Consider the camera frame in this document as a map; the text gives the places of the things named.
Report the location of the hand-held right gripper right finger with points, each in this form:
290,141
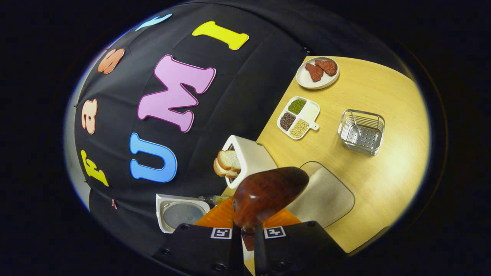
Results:
299,249

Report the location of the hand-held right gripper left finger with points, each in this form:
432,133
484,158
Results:
199,249

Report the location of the white rice cooker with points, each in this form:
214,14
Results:
182,214

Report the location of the clear container of rice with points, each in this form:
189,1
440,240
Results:
330,195

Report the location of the brown wooden spoon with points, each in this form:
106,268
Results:
268,193

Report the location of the clear glass bottle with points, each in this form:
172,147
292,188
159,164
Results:
215,199

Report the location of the toast bread slice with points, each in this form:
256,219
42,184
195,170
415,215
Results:
221,171
230,159

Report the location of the white toaster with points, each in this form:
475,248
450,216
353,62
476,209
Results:
255,157

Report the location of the white divided bean dish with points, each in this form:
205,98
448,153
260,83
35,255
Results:
297,119

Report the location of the black backdrop cloth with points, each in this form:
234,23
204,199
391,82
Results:
238,96

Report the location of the white round plate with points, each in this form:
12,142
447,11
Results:
305,81

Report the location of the red meat piece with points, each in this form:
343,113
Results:
315,73
328,67

